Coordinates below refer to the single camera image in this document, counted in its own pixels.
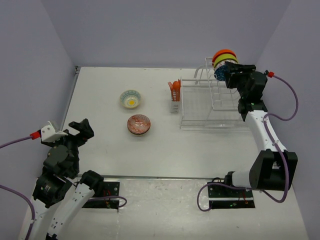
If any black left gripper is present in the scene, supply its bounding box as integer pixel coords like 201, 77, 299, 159
42, 118, 94, 174

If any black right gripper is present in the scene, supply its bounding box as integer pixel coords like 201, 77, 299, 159
223, 61, 257, 99

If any blue zigzag bowl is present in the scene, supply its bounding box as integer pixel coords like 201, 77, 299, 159
214, 63, 229, 82

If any floral orange flower bowl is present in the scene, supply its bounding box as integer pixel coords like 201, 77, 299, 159
130, 130, 149, 137

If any red patterned bowl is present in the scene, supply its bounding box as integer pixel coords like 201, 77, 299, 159
127, 114, 151, 132

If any yellow blue sun bowl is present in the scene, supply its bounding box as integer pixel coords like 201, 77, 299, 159
119, 89, 142, 109

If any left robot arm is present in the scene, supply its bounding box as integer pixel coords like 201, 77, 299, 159
18, 118, 104, 240

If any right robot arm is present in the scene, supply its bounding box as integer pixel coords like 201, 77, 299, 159
223, 62, 298, 197

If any yellow-green bowl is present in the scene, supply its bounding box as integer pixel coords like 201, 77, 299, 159
213, 53, 238, 69

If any orange plastic spoon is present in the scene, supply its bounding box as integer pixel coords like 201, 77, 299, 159
172, 80, 181, 102

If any orange plastic fork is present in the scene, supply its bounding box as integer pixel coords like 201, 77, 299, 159
168, 82, 176, 102

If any white cutlery holder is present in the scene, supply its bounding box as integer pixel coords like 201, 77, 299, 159
170, 90, 181, 113

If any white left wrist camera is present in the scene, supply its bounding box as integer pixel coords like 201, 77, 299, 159
40, 121, 68, 143

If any white wire dish rack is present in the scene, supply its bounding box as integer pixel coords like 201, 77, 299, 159
180, 57, 245, 128

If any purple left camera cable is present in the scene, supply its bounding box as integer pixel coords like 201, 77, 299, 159
0, 131, 42, 236

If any purple camera cable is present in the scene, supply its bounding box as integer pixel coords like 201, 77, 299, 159
259, 71, 300, 204
0, 131, 42, 236

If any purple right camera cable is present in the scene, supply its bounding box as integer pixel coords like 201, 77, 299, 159
259, 71, 300, 204

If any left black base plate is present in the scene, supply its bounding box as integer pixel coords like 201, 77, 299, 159
82, 181, 120, 210

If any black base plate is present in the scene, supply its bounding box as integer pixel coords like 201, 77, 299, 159
82, 181, 120, 210
207, 185, 256, 210

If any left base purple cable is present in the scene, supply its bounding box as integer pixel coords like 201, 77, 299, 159
86, 195, 128, 208

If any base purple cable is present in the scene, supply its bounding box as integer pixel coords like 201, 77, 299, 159
86, 195, 128, 208
196, 182, 251, 213

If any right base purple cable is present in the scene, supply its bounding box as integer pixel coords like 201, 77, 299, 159
196, 182, 251, 213

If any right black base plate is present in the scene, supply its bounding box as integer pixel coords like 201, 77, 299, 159
207, 185, 256, 210

